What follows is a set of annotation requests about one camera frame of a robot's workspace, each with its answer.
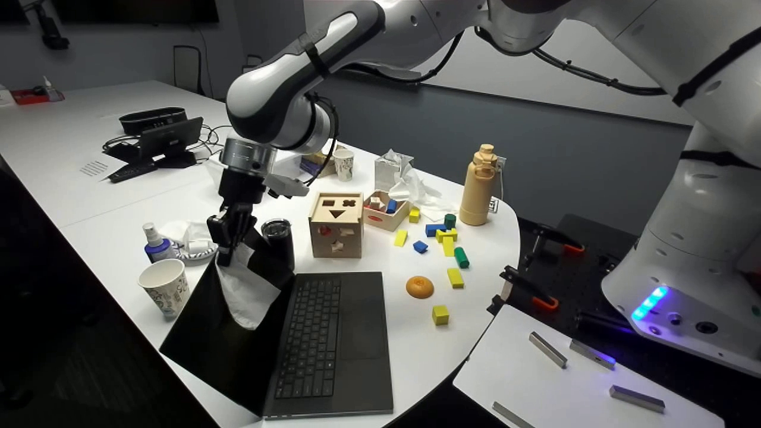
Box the clear plastic bag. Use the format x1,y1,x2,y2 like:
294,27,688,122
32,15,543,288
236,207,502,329
388,168,446,209

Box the black monitor on stand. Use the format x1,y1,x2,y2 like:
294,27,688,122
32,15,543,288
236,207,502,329
105,117,204,185

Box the orange dome block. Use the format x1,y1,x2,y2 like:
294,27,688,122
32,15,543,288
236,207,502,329
401,274,435,301

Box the small spray bottle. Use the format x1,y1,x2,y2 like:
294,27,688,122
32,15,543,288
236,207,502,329
139,223,174,266

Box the black oval speaker bar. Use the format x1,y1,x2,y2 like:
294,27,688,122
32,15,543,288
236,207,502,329
116,105,188,137

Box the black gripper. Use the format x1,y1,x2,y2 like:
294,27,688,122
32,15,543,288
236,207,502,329
207,167,267,268

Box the black laptop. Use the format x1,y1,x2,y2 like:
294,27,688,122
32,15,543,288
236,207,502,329
156,229,394,424

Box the grey metal strip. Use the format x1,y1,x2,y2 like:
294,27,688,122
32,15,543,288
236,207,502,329
568,337,618,373
607,382,669,415
490,399,536,428
527,329,570,371

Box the grey mesh office chair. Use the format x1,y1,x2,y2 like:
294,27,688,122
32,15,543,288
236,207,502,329
168,42,203,96

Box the white paper napkin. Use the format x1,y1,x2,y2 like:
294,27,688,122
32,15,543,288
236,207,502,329
215,244,284,331

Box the wooden shape sorter cube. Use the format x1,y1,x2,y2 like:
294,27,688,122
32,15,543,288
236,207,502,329
307,191,366,261

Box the red flat item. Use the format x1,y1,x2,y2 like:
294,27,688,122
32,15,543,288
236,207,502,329
7,84,52,106

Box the black tumbler cup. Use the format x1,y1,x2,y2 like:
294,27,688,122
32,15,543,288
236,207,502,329
257,219,294,275

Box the tan insulated water bottle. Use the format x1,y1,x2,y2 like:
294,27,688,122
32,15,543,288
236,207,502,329
456,143,506,229

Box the tangled thin cables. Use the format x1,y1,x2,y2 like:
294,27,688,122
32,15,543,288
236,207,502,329
186,124,232,162

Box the clear plastic storage box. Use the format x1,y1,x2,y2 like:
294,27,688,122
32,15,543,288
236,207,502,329
203,146,241,203

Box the white patterned paper cup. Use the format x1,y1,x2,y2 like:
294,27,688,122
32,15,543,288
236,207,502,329
136,260,191,324
331,146,357,184

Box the black clamp orange tip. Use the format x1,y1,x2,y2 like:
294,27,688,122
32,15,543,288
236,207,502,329
520,222,590,260
499,263,562,313

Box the small wooden block tray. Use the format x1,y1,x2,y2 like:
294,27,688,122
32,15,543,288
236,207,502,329
361,191,412,232

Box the white flat board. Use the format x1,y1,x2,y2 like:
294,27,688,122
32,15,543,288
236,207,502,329
451,305,726,428

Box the black wall television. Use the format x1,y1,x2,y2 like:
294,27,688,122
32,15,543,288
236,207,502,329
46,0,222,27

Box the brown and white object pile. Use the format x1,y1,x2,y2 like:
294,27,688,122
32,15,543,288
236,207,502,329
297,150,341,181

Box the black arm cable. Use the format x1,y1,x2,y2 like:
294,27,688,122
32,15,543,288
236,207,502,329
341,27,672,100

